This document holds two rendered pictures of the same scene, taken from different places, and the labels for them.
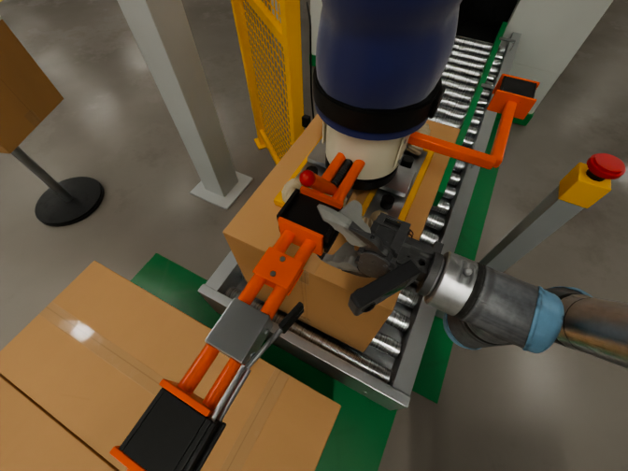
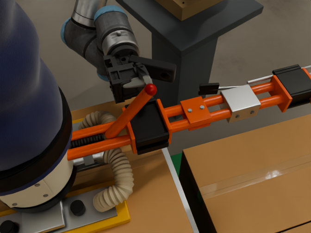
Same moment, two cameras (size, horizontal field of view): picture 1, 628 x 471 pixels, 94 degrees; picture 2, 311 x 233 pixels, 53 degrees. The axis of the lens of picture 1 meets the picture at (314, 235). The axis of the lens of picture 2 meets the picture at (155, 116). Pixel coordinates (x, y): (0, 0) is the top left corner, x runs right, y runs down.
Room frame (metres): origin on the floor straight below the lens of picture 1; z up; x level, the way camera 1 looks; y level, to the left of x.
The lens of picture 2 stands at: (0.54, 0.27, 1.63)
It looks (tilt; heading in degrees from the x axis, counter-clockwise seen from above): 55 degrees down; 225
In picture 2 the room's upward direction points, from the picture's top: straight up
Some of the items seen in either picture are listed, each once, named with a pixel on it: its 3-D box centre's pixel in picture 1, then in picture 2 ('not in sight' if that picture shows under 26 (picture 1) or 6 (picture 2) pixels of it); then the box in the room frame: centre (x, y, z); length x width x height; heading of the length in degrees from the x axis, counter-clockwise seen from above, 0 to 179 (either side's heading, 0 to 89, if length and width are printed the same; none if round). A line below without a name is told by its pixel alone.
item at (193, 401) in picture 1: (170, 430); (293, 89); (-0.01, 0.17, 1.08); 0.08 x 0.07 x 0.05; 152
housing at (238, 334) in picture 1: (240, 332); (238, 103); (0.11, 0.10, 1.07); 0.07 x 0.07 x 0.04; 62
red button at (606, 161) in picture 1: (602, 168); not in sight; (0.48, -0.65, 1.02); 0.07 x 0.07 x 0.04
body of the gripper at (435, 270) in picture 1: (397, 255); (126, 74); (0.23, -0.14, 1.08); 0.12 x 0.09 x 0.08; 62
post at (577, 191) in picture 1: (487, 269); not in sight; (0.48, -0.65, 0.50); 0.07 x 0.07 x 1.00; 62
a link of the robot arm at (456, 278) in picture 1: (448, 280); (121, 49); (0.18, -0.21, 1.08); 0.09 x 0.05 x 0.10; 152
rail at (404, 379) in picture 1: (473, 155); not in sight; (1.09, -0.77, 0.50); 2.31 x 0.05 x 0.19; 152
